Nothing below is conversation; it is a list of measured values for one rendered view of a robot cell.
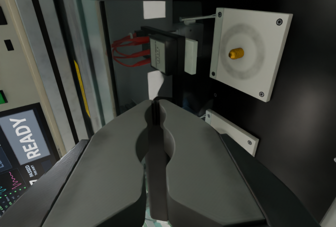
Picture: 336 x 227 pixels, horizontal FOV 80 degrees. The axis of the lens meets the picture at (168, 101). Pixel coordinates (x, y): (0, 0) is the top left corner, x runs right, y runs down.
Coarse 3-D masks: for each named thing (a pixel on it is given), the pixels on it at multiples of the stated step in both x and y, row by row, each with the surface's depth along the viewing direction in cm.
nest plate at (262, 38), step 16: (224, 16) 40; (240, 16) 37; (256, 16) 34; (272, 16) 32; (288, 16) 30; (224, 32) 41; (240, 32) 38; (256, 32) 35; (272, 32) 33; (224, 48) 42; (256, 48) 36; (272, 48) 33; (224, 64) 43; (240, 64) 40; (256, 64) 37; (272, 64) 34; (224, 80) 44; (240, 80) 41; (256, 80) 38; (272, 80) 35; (256, 96) 38
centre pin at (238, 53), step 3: (237, 48) 38; (240, 48) 38; (231, 51) 38; (234, 51) 37; (237, 51) 37; (240, 51) 38; (243, 51) 38; (228, 54) 38; (231, 54) 37; (234, 54) 37; (237, 54) 37; (240, 54) 38; (243, 54) 38; (231, 57) 38; (234, 57) 38; (237, 57) 38; (240, 57) 39
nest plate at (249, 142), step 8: (216, 120) 50; (224, 120) 48; (216, 128) 51; (224, 128) 49; (232, 128) 46; (240, 128) 45; (232, 136) 47; (240, 136) 45; (248, 136) 43; (240, 144) 46; (248, 144) 44; (256, 144) 43
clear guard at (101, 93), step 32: (64, 0) 24; (96, 0) 14; (128, 0) 13; (64, 32) 32; (96, 32) 16; (128, 32) 14; (160, 32) 13; (192, 32) 13; (96, 64) 19; (128, 64) 15; (160, 64) 14; (192, 64) 14; (96, 96) 23; (128, 96) 16; (192, 96) 15; (96, 128) 31
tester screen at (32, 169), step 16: (16, 112) 34; (0, 128) 33; (0, 144) 34; (48, 144) 39; (16, 160) 37; (0, 176) 37; (16, 176) 38; (32, 176) 40; (0, 192) 38; (16, 192) 39; (0, 208) 39
